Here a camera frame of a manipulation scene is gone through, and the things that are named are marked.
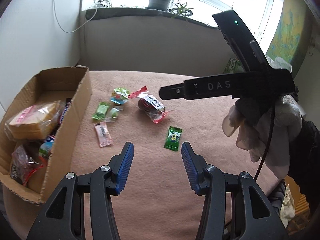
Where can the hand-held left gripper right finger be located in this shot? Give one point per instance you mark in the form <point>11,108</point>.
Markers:
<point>191,167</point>

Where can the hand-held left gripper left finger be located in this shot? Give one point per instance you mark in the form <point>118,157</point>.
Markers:
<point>123,167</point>

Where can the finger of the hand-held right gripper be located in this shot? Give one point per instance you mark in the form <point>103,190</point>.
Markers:
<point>172,91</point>

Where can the dark green candy packet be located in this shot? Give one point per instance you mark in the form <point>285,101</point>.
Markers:
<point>173,138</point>

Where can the pink white snack packet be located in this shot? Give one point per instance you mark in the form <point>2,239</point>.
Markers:
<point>103,135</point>

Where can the cardboard box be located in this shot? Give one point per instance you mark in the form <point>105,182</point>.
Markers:
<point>70,130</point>

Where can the round green white snack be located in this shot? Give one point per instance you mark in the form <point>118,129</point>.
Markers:
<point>46,150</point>

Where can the dark snack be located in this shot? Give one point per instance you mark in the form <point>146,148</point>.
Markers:
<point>22,162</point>

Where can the sandwich bread packet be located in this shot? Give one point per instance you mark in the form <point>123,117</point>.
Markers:
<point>30,122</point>

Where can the person's right forearm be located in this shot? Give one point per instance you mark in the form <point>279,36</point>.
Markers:
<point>305,160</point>

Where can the person's right hand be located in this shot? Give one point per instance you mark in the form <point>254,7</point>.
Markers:
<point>282,130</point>

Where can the dark snack packet red ends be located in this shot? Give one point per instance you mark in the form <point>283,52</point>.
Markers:
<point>150,105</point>

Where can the green printed bag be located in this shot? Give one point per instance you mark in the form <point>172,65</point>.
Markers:
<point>232,66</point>

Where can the colourful round candy packet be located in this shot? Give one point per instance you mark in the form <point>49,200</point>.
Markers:
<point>120,95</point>

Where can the pale green wrapped candy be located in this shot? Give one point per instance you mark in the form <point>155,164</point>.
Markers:
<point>114,113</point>

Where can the small potted plant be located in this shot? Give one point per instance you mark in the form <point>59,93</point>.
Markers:
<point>182,9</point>

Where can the white cabinet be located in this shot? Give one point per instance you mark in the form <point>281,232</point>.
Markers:
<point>32,30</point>

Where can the wall map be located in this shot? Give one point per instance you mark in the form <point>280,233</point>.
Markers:
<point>287,35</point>

